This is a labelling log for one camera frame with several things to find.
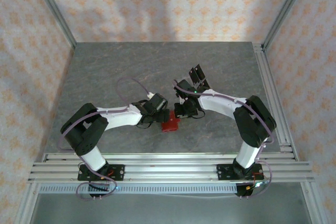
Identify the grey slotted cable duct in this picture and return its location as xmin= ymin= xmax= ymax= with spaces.
xmin=39 ymin=184 xmax=238 ymax=195

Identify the black card stand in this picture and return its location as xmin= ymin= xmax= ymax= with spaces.
xmin=188 ymin=63 xmax=211 ymax=91

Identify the black base electronics box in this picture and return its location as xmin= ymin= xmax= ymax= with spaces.
xmin=234 ymin=182 xmax=265 ymax=200

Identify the aluminium frame post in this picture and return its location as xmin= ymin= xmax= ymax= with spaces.
xmin=262 ymin=0 xmax=312 ymax=50
xmin=28 ymin=0 xmax=77 ymax=49

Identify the aluminium mounting rail beam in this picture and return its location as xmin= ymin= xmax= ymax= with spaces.
xmin=27 ymin=153 xmax=314 ymax=184

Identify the grey metal shelf panel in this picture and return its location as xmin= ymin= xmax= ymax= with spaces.
xmin=28 ymin=194 xmax=313 ymax=224

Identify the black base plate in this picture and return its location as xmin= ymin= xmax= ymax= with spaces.
xmin=77 ymin=164 xmax=125 ymax=182
xmin=216 ymin=163 xmax=263 ymax=182

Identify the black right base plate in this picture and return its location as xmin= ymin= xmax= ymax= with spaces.
xmin=216 ymin=163 xmax=263 ymax=182

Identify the aluminium frame leg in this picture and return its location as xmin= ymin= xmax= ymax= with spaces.
xmin=15 ymin=182 xmax=40 ymax=224
xmin=299 ymin=182 xmax=325 ymax=224

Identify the aluminium side rail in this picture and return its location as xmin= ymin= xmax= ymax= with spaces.
xmin=253 ymin=42 xmax=299 ymax=161

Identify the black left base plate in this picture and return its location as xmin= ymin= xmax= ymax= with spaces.
xmin=77 ymin=164 xmax=125 ymax=182

